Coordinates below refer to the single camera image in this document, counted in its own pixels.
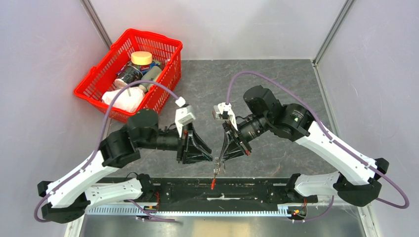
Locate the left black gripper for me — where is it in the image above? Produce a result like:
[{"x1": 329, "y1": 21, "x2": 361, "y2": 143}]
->
[{"x1": 137, "y1": 121, "x2": 213, "y2": 165}]

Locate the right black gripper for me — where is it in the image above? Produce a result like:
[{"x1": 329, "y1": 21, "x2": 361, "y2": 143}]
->
[{"x1": 219, "y1": 113, "x2": 271, "y2": 163}]

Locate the metal keyring holder red handle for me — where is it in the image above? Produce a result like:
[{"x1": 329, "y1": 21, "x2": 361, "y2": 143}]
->
[{"x1": 210, "y1": 157, "x2": 225, "y2": 190}]

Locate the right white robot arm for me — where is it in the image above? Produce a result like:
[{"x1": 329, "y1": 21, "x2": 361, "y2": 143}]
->
[{"x1": 213, "y1": 85, "x2": 389, "y2": 207}]

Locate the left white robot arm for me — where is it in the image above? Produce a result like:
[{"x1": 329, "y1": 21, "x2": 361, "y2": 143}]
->
[{"x1": 35, "y1": 107, "x2": 213, "y2": 224}]

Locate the white plastic bag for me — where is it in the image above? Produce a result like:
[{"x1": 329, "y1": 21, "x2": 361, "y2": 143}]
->
[{"x1": 102, "y1": 87, "x2": 145, "y2": 113}]

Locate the grey green bottle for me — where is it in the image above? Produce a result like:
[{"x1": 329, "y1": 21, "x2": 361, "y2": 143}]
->
[{"x1": 138, "y1": 66, "x2": 162, "y2": 93}]

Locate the dark patterned cup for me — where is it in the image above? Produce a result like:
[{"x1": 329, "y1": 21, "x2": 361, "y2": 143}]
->
[{"x1": 114, "y1": 65, "x2": 143, "y2": 89}]

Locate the jar with cream lid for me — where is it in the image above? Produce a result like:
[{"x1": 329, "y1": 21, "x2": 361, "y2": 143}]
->
[{"x1": 130, "y1": 51, "x2": 153, "y2": 74}]

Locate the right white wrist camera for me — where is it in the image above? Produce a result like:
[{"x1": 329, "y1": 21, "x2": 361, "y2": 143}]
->
[{"x1": 212, "y1": 102, "x2": 238, "y2": 130}]

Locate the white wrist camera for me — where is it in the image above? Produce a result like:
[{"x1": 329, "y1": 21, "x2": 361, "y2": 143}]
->
[
  {"x1": 174, "y1": 96, "x2": 196, "y2": 138},
  {"x1": 212, "y1": 102, "x2": 238, "y2": 130}
]

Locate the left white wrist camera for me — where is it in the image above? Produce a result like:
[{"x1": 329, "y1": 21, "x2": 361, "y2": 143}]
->
[{"x1": 174, "y1": 96, "x2": 196, "y2": 138}]

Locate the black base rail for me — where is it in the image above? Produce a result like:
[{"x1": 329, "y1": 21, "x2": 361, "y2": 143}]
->
[{"x1": 124, "y1": 177, "x2": 319, "y2": 212}]

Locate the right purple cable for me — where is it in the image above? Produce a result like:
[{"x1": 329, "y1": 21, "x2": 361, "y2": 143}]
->
[{"x1": 226, "y1": 71, "x2": 410, "y2": 223}]

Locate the purple cable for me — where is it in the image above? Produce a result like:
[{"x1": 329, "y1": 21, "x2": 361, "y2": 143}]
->
[
  {"x1": 226, "y1": 71, "x2": 410, "y2": 223},
  {"x1": 33, "y1": 80, "x2": 186, "y2": 223}
]

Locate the white slotted cable duct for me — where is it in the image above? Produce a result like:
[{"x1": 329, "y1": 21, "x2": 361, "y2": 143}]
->
[{"x1": 85, "y1": 204, "x2": 289, "y2": 217}]

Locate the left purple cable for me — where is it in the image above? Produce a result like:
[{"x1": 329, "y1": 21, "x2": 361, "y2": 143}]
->
[{"x1": 33, "y1": 80, "x2": 186, "y2": 223}]

